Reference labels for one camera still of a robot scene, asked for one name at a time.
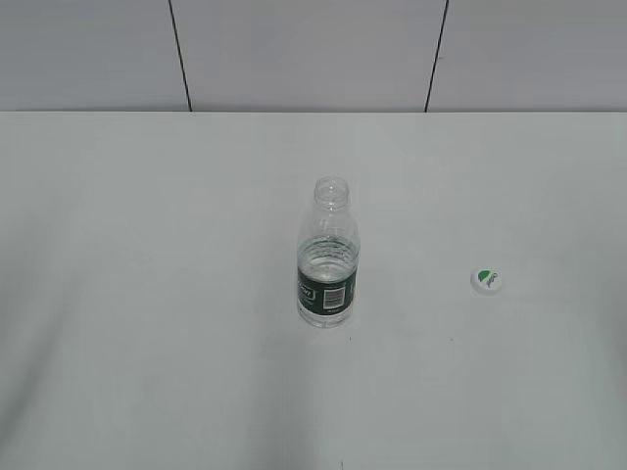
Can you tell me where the clear cestbon water bottle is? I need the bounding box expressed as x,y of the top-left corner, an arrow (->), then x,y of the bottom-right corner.
297,176 -> 361,328

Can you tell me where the white green bottle cap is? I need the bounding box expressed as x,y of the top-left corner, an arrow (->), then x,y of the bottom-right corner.
470,267 -> 503,296

